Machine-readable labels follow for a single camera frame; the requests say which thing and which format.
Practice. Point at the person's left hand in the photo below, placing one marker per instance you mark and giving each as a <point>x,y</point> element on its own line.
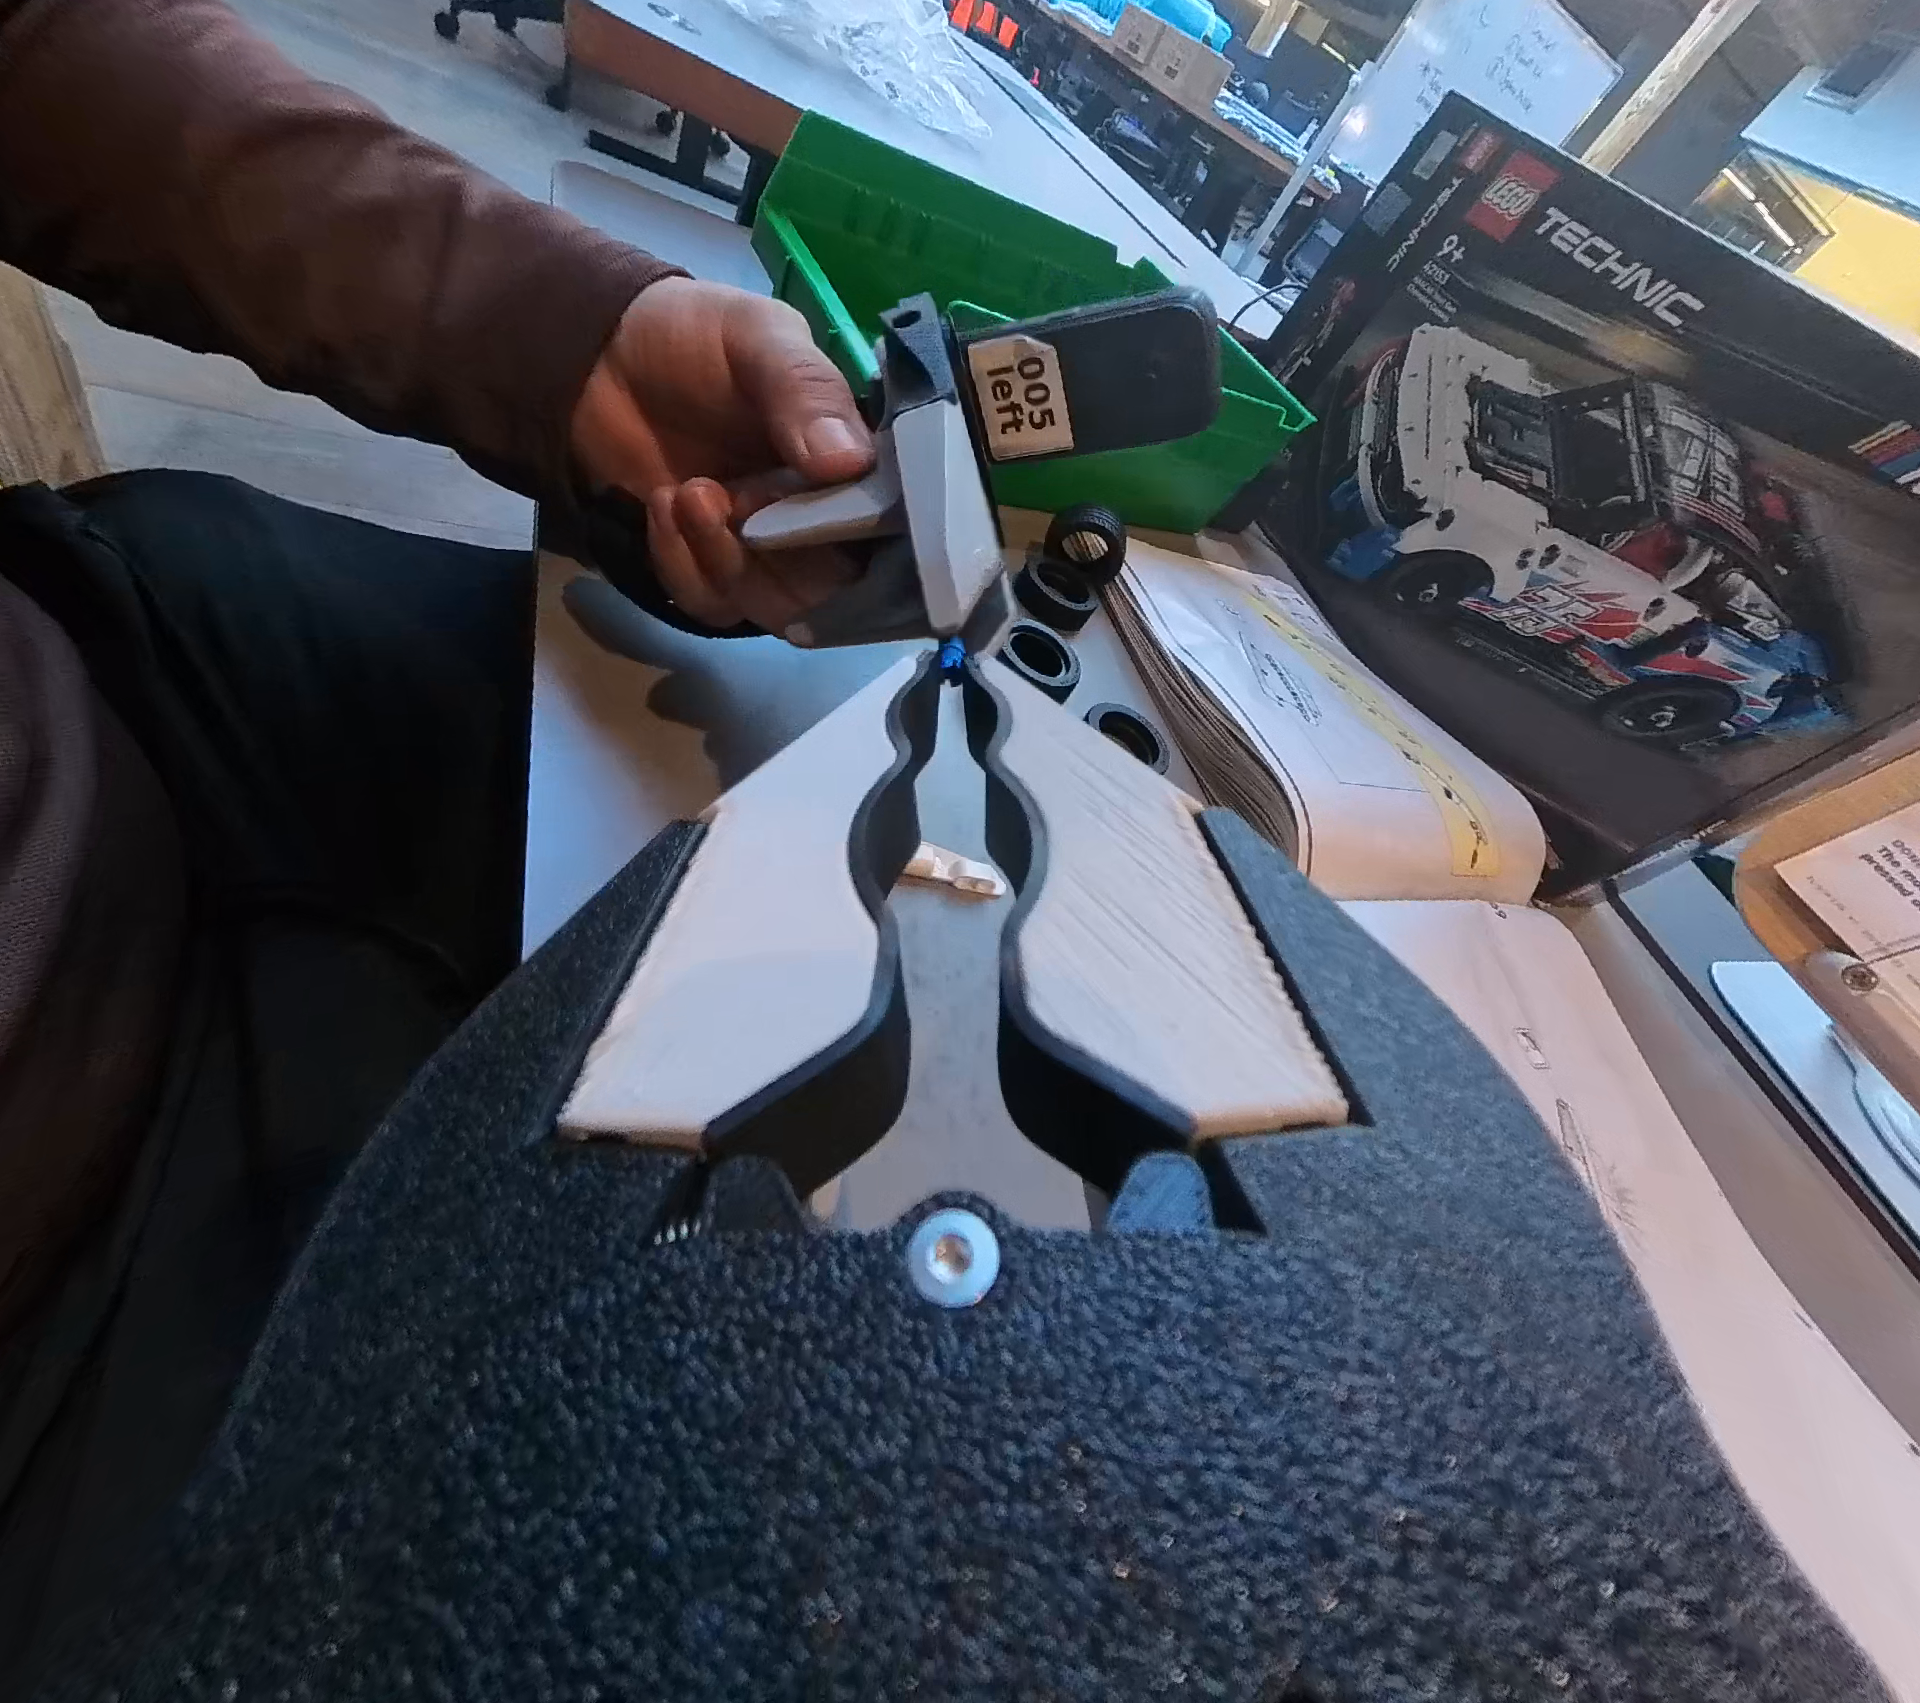
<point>705,399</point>

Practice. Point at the white beam with cylinders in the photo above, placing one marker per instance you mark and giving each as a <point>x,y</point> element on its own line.
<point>944,871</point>

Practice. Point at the person's left forearm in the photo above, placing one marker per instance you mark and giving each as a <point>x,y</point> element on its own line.
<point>270,189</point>

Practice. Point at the person's black garment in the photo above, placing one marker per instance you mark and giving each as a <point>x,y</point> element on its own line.
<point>301,715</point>

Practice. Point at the toy car set box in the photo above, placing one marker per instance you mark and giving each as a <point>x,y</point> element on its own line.
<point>1574,459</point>

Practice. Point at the open instruction booklet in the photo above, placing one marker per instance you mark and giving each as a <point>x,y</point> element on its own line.
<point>1350,745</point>

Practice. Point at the small blue connector pin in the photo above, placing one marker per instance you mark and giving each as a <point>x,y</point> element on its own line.
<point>949,661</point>

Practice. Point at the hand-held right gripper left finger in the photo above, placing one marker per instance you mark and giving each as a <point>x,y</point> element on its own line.
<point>734,968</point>

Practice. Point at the whiteboard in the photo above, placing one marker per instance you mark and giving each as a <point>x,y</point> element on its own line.
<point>1471,53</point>

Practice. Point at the wooden bench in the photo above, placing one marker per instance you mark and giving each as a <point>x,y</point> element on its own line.
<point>45,383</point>

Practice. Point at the cardboard box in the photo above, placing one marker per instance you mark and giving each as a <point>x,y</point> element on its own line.
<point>1143,41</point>
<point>1201,69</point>

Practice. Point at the person's brown-shirted torso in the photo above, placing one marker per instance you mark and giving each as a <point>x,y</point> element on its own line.
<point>75,908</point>

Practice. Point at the printed paper sheet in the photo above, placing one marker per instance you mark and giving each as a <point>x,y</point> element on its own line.
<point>1861,894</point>

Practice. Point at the black rubber toy tyre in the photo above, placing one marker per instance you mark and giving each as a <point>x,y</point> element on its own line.
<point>1125,737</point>
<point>1083,541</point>
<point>1050,601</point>
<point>1035,669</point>

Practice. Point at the green plastic bin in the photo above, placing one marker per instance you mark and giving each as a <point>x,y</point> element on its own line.
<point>901,233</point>

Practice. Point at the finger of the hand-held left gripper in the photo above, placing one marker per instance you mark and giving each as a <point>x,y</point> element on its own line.
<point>879,601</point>
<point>952,519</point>

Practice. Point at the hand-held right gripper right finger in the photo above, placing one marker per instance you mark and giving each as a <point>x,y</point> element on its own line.
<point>1171,968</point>

